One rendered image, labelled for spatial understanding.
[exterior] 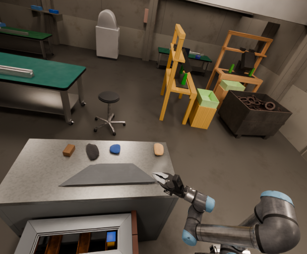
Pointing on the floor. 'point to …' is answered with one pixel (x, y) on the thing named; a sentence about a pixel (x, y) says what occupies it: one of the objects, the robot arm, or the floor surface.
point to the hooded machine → (107, 36)
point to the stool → (110, 98)
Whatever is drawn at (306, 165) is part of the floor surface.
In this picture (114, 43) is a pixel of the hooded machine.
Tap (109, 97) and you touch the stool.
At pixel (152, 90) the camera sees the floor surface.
